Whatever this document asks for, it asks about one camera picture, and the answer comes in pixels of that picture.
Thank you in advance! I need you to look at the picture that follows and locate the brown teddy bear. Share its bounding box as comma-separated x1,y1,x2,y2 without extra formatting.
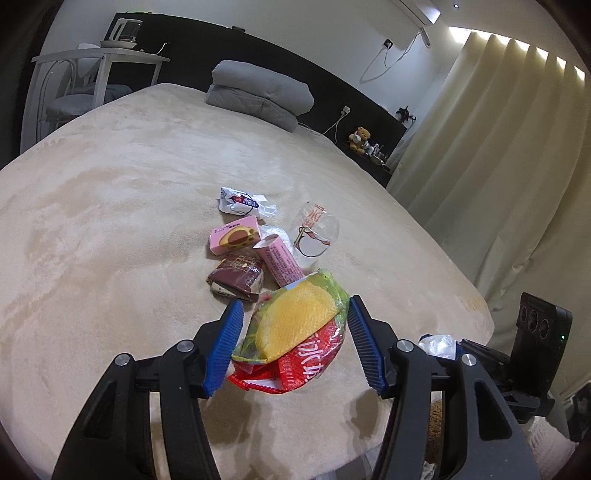
348,126,373,154

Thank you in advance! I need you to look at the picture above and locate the black nightstand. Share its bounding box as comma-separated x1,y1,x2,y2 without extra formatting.
339,138,402,188

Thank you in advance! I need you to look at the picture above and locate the cream curtain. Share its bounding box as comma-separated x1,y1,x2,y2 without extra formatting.
387,25,591,398

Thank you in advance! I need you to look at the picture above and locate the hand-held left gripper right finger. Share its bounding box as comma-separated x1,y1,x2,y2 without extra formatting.
347,295,541,480

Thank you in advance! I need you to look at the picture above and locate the pink box with biscuit picture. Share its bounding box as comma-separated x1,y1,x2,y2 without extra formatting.
209,219,260,256

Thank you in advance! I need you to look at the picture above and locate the crumpled white wrapper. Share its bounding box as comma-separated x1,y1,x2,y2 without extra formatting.
218,186,278,220

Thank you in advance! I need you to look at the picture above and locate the clear plastic wrap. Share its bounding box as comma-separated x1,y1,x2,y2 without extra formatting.
419,332,459,361

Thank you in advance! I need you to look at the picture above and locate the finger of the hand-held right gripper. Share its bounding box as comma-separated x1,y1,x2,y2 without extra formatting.
454,338,511,372

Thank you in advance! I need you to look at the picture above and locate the yellow green red snack bag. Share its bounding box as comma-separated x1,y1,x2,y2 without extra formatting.
228,269,350,395

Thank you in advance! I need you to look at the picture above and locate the brown fuzzy rug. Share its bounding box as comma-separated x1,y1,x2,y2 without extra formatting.
425,397,446,464

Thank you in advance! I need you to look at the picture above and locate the clear chair with grey cushion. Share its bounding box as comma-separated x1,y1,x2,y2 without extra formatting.
34,44,132,134

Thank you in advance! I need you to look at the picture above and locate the brown snack wrapper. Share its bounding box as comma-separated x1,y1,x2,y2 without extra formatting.
208,253,265,303

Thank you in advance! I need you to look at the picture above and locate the white air conditioner cable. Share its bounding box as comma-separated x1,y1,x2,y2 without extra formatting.
360,28,432,86

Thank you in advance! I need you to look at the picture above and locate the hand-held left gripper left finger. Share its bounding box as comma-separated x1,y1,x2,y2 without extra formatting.
51,300,245,480

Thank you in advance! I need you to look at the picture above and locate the black headboard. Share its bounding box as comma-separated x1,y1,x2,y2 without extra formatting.
104,13,419,188

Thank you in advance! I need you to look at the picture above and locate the white charger with cable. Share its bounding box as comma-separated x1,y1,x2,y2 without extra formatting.
297,106,352,139

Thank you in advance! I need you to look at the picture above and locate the folded grey duvet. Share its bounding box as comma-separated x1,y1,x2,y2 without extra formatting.
205,60,315,133

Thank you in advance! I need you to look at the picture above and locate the pink tube packet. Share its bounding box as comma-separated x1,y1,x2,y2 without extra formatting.
253,234,306,288

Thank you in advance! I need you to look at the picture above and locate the clear plastic cup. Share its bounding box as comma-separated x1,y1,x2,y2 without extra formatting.
290,202,341,269

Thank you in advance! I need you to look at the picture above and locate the white side table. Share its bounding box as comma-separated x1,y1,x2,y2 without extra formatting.
21,48,171,153

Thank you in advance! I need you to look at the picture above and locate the beige bed blanket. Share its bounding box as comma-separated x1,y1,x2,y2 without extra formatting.
0,83,496,480

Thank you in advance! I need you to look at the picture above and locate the white air conditioner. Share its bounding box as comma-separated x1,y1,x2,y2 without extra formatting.
397,0,443,27

